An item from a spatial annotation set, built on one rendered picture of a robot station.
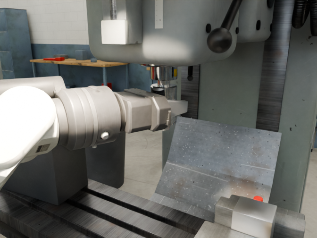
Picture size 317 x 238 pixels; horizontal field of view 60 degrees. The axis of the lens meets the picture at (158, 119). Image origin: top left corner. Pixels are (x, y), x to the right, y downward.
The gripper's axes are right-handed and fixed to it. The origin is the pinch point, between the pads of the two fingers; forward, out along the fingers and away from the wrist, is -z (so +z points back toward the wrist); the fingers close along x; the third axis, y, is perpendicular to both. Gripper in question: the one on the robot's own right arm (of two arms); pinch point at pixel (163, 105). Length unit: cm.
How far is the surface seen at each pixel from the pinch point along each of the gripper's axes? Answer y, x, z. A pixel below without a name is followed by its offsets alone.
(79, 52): 17, 551, -190
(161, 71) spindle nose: -6.3, -1.6, 1.8
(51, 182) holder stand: 23.0, 26.6, 14.1
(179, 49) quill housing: -10.1, -10.4, 5.5
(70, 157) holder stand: 18.5, 28.3, 8.5
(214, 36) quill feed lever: -11.7, -15.1, 4.3
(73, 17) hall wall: -56, 606, -202
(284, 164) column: 21.7, -2.1, -41.3
